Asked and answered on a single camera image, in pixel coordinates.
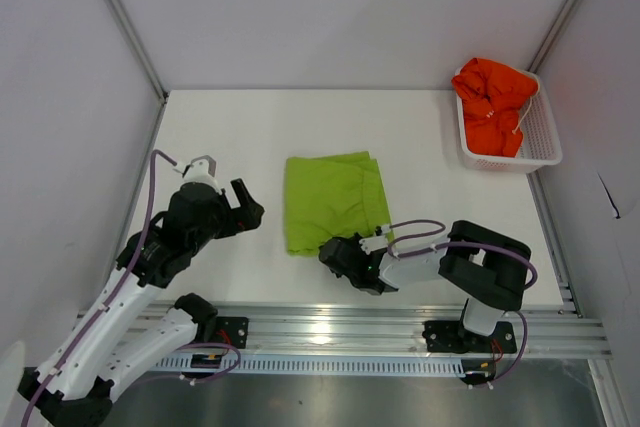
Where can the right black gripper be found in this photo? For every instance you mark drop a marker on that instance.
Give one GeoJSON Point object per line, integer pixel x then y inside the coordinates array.
{"type": "Point", "coordinates": [354, 240]}

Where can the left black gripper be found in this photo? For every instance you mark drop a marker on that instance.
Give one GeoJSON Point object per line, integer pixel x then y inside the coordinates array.
{"type": "Point", "coordinates": [247, 215]}

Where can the lime green shorts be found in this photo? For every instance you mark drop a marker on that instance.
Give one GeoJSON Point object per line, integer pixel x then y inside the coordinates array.
{"type": "Point", "coordinates": [331, 196]}

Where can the orange shorts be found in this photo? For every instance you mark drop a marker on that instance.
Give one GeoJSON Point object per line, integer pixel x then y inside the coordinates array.
{"type": "Point", "coordinates": [494, 99]}

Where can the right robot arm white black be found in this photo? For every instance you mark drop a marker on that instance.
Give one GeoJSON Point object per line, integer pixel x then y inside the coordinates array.
{"type": "Point", "coordinates": [492, 269]}

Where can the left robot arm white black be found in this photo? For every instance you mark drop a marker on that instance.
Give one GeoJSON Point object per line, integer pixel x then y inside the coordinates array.
{"type": "Point", "coordinates": [81, 381]}

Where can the white plastic basket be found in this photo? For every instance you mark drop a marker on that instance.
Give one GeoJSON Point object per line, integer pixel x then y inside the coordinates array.
{"type": "Point", "coordinates": [541, 145]}

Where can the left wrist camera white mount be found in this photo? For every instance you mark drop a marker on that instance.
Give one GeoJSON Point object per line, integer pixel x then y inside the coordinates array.
{"type": "Point", "coordinates": [199, 170]}

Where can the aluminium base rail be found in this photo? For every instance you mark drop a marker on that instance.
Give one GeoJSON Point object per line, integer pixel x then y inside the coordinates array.
{"type": "Point", "coordinates": [323, 329]}

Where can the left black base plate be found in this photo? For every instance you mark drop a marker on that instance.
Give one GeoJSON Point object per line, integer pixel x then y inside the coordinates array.
{"type": "Point", "coordinates": [232, 330]}

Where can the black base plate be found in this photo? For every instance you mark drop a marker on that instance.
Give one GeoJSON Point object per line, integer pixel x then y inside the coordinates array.
{"type": "Point", "coordinates": [448, 336]}
{"type": "Point", "coordinates": [232, 330]}

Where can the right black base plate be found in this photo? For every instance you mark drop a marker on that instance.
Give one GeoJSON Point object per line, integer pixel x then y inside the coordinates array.
{"type": "Point", "coordinates": [448, 336]}

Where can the white slotted cable duct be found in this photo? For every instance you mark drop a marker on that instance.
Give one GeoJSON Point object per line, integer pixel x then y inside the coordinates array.
{"type": "Point", "coordinates": [413, 366]}

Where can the left aluminium corner post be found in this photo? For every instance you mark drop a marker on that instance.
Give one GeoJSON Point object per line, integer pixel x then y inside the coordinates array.
{"type": "Point", "coordinates": [136, 46]}

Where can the aluminium corner post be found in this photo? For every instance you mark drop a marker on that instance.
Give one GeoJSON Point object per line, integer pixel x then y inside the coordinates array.
{"type": "Point", "coordinates": [561, 21]}
{"type": "Point", "coordinates": [136, 46]}

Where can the right aluminium corner post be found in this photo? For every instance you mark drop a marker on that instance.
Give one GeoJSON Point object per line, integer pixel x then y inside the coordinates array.
{"type": "Point", "coordinates": [561, 21]}

